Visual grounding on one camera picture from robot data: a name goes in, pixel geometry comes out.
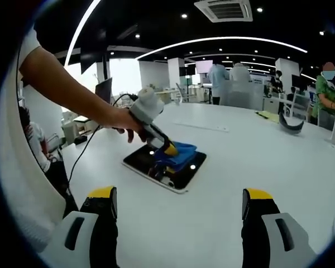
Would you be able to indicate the pink wall screen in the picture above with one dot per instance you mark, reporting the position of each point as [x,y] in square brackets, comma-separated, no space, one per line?
[203,67]

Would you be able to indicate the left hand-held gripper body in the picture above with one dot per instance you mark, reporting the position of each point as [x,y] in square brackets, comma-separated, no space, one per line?
[146,107]

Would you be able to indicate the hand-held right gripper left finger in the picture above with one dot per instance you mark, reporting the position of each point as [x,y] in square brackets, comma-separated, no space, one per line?
[100,237]

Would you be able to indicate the yellow paper sheet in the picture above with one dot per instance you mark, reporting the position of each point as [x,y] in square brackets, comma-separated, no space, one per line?
[268,116]

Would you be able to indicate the translucent partition panel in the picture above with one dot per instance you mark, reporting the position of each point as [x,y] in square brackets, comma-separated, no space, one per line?
[241,95]

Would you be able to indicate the curved ceiling light strip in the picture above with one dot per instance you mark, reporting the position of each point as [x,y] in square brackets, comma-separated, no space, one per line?
[223,38]

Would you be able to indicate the white mesh office chair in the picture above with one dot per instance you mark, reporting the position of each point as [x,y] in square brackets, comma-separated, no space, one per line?
[296,104]

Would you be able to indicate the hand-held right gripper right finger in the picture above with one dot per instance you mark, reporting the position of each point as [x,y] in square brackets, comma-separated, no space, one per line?
[257,237]

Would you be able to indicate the ceiling air vent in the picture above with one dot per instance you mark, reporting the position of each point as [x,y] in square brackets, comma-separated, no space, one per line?
[224,9]

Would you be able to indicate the dark desk monitor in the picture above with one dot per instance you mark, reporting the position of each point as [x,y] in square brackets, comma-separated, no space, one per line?
[104,90]

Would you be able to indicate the person's left hand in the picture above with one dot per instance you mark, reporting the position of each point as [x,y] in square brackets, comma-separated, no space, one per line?
[123,120]

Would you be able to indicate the blue cleaning cloth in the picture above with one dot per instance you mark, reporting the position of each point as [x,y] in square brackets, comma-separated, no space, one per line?
[185,152]

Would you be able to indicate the person's white shirt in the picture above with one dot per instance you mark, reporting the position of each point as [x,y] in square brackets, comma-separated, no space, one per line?
[11,167]

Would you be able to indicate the small black desk item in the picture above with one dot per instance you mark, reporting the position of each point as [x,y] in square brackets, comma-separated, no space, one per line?
[80,140]

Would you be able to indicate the hanging dark screen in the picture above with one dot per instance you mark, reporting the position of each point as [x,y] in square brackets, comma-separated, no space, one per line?
[95,50]

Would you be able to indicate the grey curved band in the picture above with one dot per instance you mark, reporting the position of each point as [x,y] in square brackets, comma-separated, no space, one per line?
[290,128]

